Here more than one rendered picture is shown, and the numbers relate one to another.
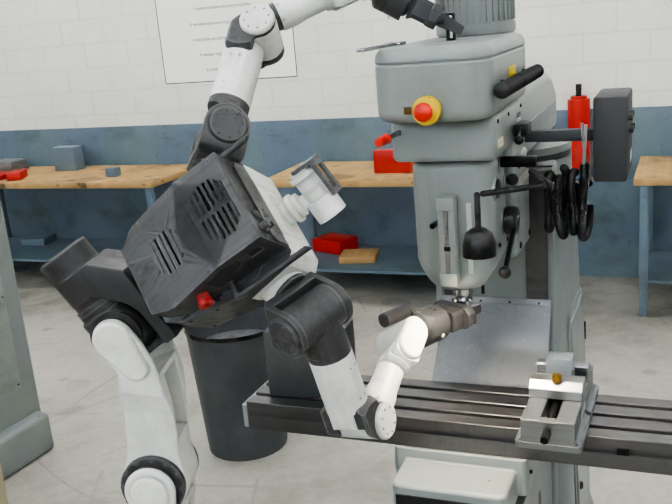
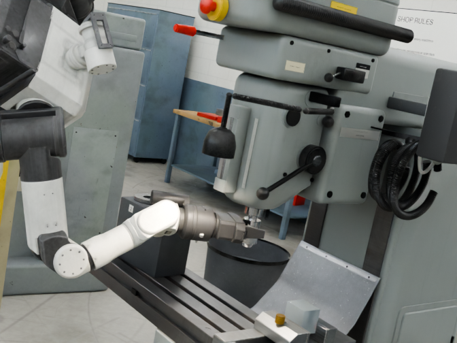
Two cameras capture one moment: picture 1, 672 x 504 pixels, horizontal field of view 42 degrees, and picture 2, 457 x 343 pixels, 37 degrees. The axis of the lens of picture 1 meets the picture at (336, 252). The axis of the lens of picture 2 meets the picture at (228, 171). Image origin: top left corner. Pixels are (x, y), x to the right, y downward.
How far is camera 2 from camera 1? 1.16 m
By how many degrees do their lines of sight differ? 27
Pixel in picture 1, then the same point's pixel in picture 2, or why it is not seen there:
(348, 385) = (37, 208)
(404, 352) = (138, 222)
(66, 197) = not seen: hidden behind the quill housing
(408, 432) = (166, 320)
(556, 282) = (392, 264)
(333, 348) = (30, 168)
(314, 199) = (87, 49)
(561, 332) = (384, 317)
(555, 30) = not seen: outside the picture
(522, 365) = not seen: hidden behind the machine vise
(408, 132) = (228, 38)
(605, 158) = (430, 133)
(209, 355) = (213, 263)
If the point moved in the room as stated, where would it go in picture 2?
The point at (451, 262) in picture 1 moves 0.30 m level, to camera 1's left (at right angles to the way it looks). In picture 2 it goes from (225, 168) to (126, 139)
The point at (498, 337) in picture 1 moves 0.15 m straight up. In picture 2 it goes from (322, 294) to (334, 245)
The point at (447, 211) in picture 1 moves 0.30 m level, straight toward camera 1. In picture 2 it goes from (233, 118) to (147, 113)
